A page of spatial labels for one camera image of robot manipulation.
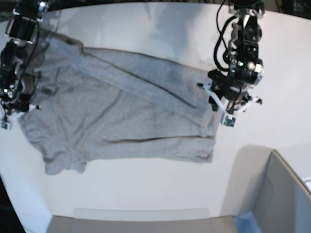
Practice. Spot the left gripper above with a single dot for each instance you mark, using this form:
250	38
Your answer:
229	96

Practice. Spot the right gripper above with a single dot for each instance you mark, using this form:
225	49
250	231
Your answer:
21	104

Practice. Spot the grey t-shirt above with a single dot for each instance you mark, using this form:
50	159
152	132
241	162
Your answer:
113	104

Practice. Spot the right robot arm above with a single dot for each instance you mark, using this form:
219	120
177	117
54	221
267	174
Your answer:
23	30

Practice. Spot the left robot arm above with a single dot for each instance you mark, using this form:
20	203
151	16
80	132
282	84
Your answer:
236	56

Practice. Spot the grey cardboard box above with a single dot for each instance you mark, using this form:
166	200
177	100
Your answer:
261	181

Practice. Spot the blue item in box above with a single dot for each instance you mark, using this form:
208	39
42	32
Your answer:
246	223

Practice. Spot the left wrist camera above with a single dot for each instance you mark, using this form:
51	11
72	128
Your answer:
229	120

